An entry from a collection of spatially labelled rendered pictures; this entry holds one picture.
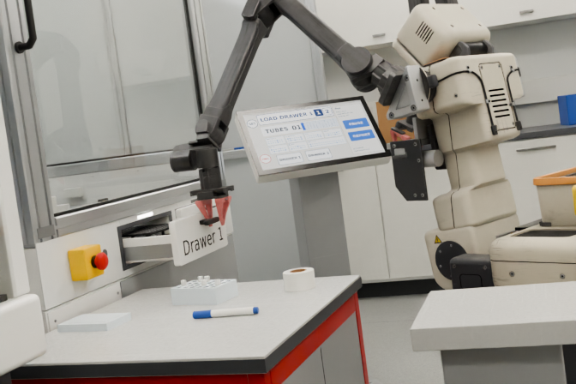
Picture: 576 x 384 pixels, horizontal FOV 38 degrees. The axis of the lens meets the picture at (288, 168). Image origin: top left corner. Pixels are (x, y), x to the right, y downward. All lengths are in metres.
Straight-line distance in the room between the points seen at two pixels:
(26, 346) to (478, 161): 1.23
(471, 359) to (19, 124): 1.04
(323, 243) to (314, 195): 0.19
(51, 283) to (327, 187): 1.47
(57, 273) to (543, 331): 1.05
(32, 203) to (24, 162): 0.09
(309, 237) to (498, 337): 1.76
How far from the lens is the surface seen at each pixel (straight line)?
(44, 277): 1.89
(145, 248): 2.13
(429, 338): 1.44
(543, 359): 1.48
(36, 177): 1.89
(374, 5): 5.40
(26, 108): 1.90
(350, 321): 1.90
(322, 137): 3.09
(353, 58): 2.11
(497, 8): 5.30
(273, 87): 3.83
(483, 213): 2.18
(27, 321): 1.44
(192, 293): 1.87
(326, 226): 3.13
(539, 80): 5.59
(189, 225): 2.13
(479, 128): 2.12
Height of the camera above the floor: 1.13
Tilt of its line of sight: 3 degrees down
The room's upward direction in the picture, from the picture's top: 8 degrees counter-clockwise
